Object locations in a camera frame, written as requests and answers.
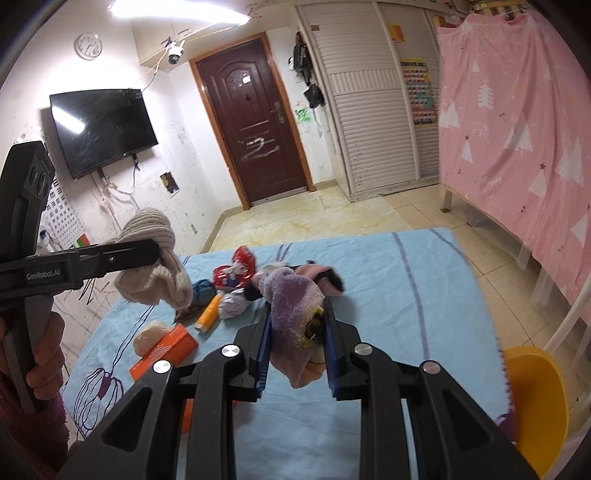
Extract orange thread spool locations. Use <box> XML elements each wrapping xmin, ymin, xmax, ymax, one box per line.
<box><xmin>195</xmin><ymin>294</ymin><xmax>223</xmax><ymax>334</ymax></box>

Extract orange cardboard box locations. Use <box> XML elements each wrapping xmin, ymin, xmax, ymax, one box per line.
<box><xmin>129</xmin><ymin>324</ymin><xmax>198</xmax><ymax>381</ymax></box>

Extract cream sock ball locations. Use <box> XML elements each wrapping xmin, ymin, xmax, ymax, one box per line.
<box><xmin>132</xmin><ymin>320</ymin><xmax>172</xmax><ymax>358</ymax></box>

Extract pink tree-print curtain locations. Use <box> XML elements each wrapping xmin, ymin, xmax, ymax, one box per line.
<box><xmin>437</xmin><ymin>12</ymin><xmax>590</xmax><ymax>301</ymax></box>

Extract white chair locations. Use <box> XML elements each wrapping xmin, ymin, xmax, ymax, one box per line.
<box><xmin>542</xmin><ymin>271</ymin><xmax>591</xmax><ymax>416</ymax></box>

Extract dark brown door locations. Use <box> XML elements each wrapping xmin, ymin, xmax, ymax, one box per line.
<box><xmin>189</xmin><ymin>32</ymin><xmax>315</xmax><ymax>210</ymax></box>

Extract round wall clock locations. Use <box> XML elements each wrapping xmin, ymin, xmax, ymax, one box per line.
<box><xmin>74</xmin><ymin>32</ymin><xmax>103</xmax><ymax>61</ymax></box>

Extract white louvered wardrobe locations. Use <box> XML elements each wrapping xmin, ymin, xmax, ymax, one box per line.
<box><xmin>295</xmin><ymin>1</ymin><xmax>440</xmax><ymax>201</ymax></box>

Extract brown snack wrapper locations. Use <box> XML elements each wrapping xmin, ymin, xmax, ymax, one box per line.
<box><xmin>173</xmin><ymin>304</ymin><xmax>202</xmax><ymax>323</ymax></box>

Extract colourful wall chart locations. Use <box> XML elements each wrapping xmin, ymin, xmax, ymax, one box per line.
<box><xmin>401</xmin><ymin>58</ymin><xmax>438</xmax><ymax>126</ymax></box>

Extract pink black sock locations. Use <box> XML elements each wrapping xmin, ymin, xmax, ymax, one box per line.
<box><xmin>243</xmin><ymin>261</ymin><xmax>345</xmax><ymax>301</ymax></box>

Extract crumpled white paper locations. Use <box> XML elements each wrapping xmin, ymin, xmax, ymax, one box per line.
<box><xmin>217</xmin><ymin>288</ymin><xmax>250</xmax><ymax>321</ymax></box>

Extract light blue bed sheet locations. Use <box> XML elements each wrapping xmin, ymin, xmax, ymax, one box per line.
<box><xmin>62</xmin><ymin>229</ymin><xmax>514</xmax><ymax>479</ymax></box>

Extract yellow plastic basin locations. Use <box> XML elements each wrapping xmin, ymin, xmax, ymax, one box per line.
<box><xmin>504</xmin><ymin>345</ymin><xmax>569</xmax><ymax>478</ymax></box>

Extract black wall television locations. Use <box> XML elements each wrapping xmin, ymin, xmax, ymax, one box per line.
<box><xmin>49</xmin><ymin>89</ymin><xmax>158</xmax><ymax>180</ymax></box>

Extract hanging black bags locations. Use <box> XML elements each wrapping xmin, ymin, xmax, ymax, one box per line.
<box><xmin>290</xmin><ymin>31</ymin><xmax>325</xmax><ymax>110</ymax></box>

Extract left hand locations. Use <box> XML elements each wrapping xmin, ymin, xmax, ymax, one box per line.
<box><xmin>1</xmin><ymin>312</ymin><xmax>65</xmax><ymax>403</ymax></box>

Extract purple pink sock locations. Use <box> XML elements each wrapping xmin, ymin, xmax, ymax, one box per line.
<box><xmin>259</xmin><ymin>267</ymin><xmax>325</xmax><ymax>389</ymax></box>

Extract red snack wrapper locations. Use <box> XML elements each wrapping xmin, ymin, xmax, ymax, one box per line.
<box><xmin>212</xmin><ymin>245</ymin><xmax>256</xmax><ymax>292</ymax></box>

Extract beige knit sock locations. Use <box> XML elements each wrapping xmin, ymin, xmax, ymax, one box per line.
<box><xmin>115</xmin><ymin>207</ymin><xmax>192</xmax><ymax>310</ymax></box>

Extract white security camera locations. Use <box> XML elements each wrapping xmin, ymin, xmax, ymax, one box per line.
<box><xmin>162</xmin><ymin>37</ymin><xmax>185</xmax><ymax>65</ymax></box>

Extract blue sock ball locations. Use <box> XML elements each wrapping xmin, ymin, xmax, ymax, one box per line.
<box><xmin>191</xmin><ymin>279</ymin><xmax>216</xmax><ymax>307</ymax></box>

